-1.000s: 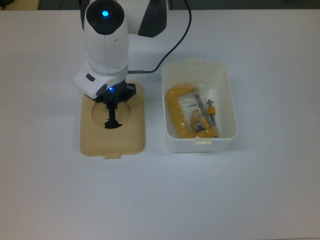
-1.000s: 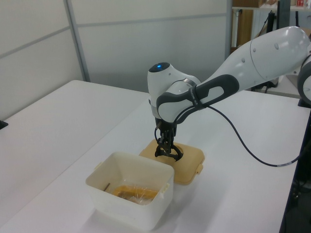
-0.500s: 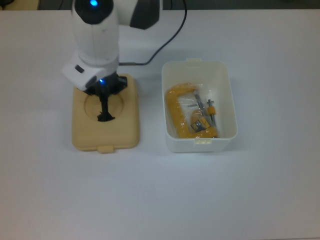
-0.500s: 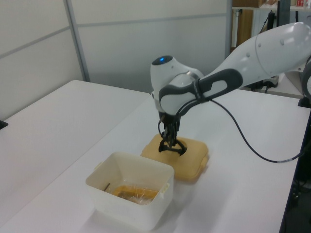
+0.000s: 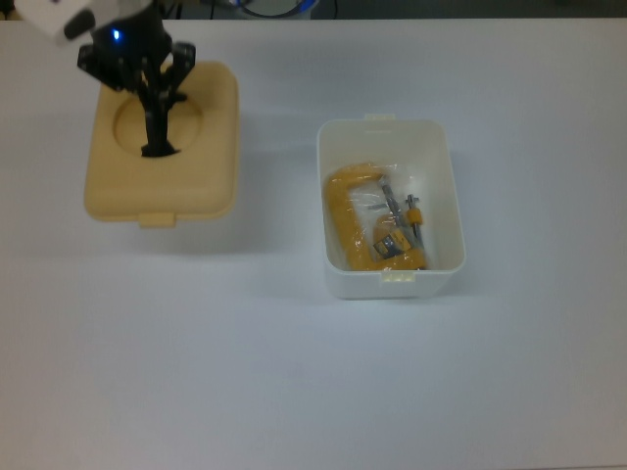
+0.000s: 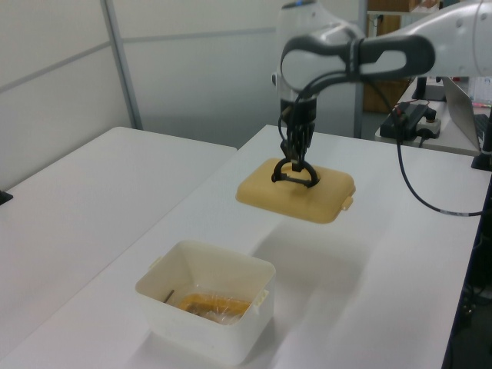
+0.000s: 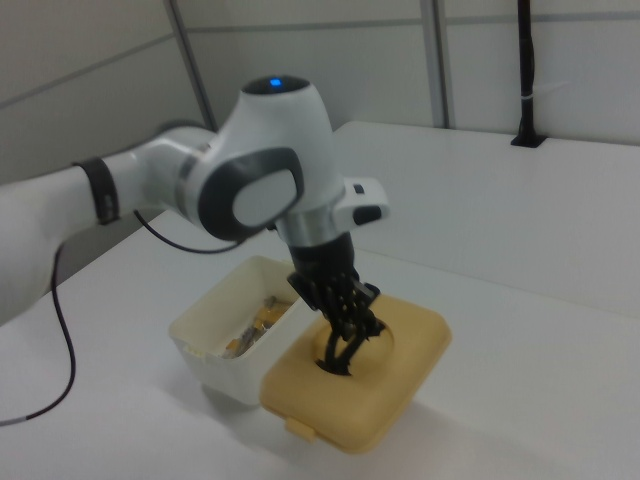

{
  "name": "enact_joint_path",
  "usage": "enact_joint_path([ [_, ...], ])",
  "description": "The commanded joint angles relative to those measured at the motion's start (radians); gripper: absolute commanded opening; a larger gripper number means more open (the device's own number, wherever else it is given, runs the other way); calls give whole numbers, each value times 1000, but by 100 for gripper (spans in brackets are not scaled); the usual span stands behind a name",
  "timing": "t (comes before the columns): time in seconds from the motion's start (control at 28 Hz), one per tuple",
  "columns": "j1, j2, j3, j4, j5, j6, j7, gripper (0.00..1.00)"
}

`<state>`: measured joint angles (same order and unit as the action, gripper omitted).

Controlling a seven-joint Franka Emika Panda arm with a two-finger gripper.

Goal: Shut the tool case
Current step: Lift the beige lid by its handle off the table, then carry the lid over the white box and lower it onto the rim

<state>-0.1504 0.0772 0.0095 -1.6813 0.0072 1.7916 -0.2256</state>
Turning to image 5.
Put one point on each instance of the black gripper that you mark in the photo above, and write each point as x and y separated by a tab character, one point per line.
134	41

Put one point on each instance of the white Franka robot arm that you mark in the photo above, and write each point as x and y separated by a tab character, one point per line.
54	17

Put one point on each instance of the round white robot base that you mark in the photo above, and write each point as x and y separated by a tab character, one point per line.
279	7

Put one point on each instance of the white plastic tool case box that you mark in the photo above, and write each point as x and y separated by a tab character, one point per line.
392	286

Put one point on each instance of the yellow C-clamp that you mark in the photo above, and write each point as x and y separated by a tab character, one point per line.
343	215

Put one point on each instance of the clear plastic bag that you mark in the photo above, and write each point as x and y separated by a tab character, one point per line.
406	183

